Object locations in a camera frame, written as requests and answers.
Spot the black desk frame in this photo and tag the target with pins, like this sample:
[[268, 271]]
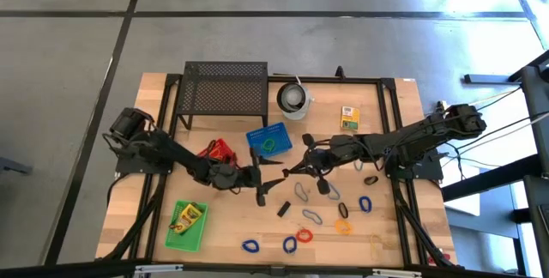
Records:
[[536, 98]]

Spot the grey furniture foot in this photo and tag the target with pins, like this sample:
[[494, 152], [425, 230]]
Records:
[[13, 166]]

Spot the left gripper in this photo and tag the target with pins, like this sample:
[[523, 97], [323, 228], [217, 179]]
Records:
[[227, 177]]

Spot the white power strip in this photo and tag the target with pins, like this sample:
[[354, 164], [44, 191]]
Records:
[[441, 105]]

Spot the white cylindrical pen holder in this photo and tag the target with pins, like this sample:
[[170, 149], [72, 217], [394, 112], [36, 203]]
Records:
[[293, 100]]

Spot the red clamp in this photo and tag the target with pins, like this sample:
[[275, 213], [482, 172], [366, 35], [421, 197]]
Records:
[[444, 258]]

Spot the small yellow crayon box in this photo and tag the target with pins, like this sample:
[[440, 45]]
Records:
[[350, 118]]

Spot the large crayon box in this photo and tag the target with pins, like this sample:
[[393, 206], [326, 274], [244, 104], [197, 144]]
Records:
[[188, 217]]

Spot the silver frame bracket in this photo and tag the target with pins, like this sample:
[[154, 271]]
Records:
[[396, 273], [158, 268]]

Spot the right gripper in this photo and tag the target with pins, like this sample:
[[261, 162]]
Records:
[[326, 158]]

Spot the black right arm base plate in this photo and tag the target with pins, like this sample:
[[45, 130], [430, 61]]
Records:
[[424, 171]]

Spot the red plastic basket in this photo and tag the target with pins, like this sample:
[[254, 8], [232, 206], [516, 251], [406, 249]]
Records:
[[223, 145]]

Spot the small black rectangular block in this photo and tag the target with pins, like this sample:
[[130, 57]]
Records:
[[283, 209]]

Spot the black camera post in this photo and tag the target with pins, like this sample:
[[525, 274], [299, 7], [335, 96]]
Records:
[[339, 72]]

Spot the tan rubber band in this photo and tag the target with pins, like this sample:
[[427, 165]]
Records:
[[216, 153], [372, 239]]

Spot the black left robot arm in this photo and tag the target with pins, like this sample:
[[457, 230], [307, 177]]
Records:
[[171, 153]]

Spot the green plastic basket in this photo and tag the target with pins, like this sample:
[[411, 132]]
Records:
[[193, 239]]

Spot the black rig beam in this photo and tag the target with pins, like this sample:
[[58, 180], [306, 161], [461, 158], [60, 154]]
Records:
[[64, 269]]

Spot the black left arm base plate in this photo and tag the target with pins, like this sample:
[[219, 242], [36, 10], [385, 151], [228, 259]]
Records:
[[146, 168]]

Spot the blue plastic basket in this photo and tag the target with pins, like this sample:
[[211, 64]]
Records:
[[281, 134]]

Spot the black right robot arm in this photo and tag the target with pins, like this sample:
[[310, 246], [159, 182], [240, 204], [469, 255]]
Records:
[[420, 136]]

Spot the black perforated metal shelf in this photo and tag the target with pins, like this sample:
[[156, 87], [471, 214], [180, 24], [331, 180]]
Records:
[[223, 89]]

